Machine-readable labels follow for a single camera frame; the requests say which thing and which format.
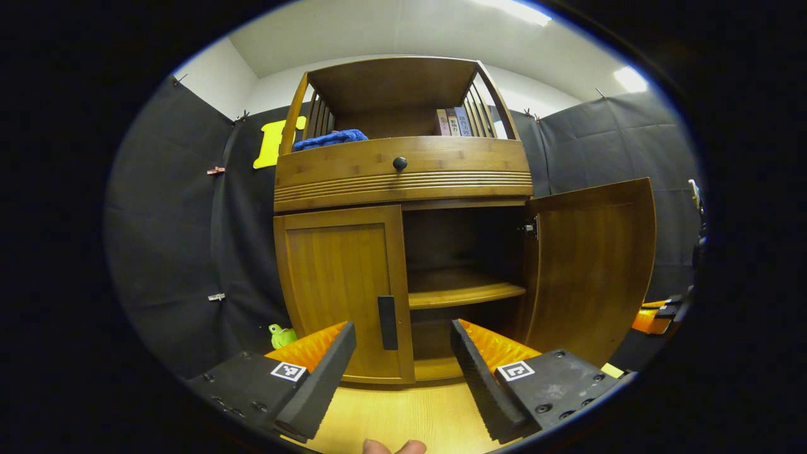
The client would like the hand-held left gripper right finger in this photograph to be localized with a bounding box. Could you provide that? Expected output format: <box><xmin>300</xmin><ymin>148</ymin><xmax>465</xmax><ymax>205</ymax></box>
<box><xmin>450</xmin><ymin>318</ymin><xmax>634</xmax><ymax>444</ymax></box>

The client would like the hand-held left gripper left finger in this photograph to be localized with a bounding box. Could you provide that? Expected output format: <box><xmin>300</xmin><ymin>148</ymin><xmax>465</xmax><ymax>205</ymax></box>
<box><xmin>186</xmin><ymin>322</ymin><xmax>357</xmax><ymax>443</ymax></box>

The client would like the wooden shoe cabinet door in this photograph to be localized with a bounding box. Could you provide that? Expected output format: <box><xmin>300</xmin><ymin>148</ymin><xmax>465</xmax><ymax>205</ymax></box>
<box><xmin>274</xmin><ymin>205</ymin><xmax>415</xmax><ymax>384</ymax></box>
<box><xmin>523</xmin><ymin>178</ymin><xmax>656</xmax><ymax>368</ymax></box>

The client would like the wooden double-door shoe cabinet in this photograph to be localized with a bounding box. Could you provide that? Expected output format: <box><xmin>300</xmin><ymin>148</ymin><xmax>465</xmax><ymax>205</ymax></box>
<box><xmin>272</xmin><ymin>57</ymin><xmax>656</xmax><ymax>385</ymax></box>

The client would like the wooden cabinet inner shelf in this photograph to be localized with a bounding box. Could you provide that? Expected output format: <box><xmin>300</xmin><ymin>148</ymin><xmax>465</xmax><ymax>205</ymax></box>
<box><xmin>409</xmin><ymin>268</ymin><xmax>527</xmax><ymax>310</ymax></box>

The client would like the wooden cabinet drawer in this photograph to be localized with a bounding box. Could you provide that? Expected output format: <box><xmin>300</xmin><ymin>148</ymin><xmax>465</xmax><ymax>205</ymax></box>
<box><xmin>274</xmin><ymin>137</ymin><xmax>533</xmax><ymax>212</ymax></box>

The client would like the green frog toy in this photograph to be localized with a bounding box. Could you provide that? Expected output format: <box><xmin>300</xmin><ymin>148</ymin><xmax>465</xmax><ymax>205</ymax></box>
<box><xmin>269</xmin><ymin>323</ymin><xmax>298</xmax><ymax>349</ymax></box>

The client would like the ceiling light panel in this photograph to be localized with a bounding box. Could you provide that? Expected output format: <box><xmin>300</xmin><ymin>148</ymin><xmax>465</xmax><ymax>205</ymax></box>
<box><xmin>476</xmin><ymin>0</ymin><xmax>553</xmax><ymax>27</ymax></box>
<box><xmin>615</xmin><ymin>66</ymin><xmax>649</xmax><ymax>94</ymax></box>

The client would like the black backdrop cloth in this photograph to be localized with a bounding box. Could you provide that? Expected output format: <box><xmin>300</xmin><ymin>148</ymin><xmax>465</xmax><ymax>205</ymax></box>
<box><xmin>104</xmin><ymin>76</ymin><xmax>704</xmax><ymax>379</ymax></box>

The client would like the blue cloth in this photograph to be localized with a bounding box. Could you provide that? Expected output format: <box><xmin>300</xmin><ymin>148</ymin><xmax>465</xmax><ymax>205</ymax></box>
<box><xmin>292</xmin><ymin>129</ymin><xmax>369</xmax><ymax>152</ymax></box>

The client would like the black door handle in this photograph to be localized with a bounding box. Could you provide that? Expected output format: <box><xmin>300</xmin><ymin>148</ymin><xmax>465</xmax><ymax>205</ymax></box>
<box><xmin>378</xmin><ymin>295</ymin><xmax>399</xmax><ymax>351</ymax></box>

